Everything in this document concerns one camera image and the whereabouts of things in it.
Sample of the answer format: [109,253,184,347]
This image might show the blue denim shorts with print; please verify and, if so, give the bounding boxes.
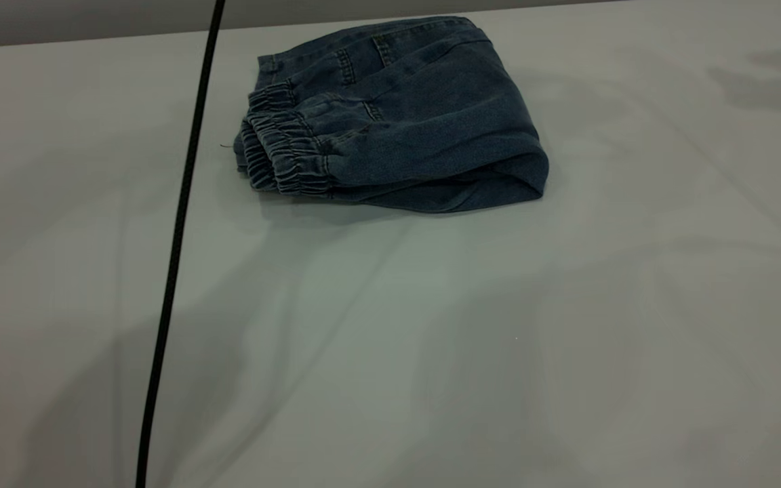
[233,15,550,214]

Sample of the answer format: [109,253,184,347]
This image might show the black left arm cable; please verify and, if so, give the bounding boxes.
[135,0,227,488]

